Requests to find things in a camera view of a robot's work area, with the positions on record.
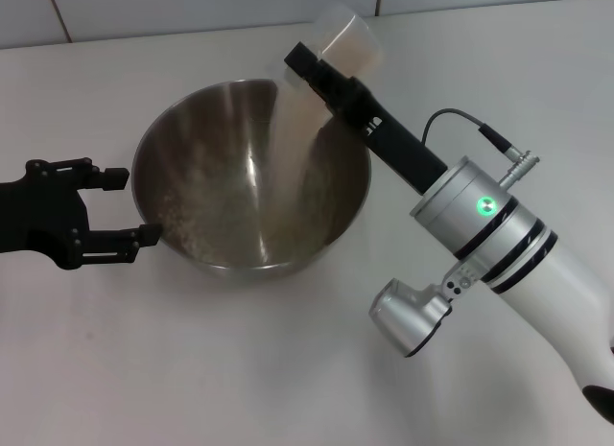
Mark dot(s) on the white rice grains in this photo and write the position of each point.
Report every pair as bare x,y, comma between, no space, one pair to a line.
293,124

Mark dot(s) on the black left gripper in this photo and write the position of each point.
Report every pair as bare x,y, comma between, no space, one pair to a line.
43,216

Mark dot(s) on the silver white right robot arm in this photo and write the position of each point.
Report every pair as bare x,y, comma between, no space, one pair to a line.
518,254

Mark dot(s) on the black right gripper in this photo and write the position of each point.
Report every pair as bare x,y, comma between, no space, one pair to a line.
388,134

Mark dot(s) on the clear plastic measuring cup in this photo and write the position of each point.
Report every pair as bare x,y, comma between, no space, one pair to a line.
350,33

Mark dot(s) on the stainless steel mixing bowl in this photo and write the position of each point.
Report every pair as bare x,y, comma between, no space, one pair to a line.
225,144

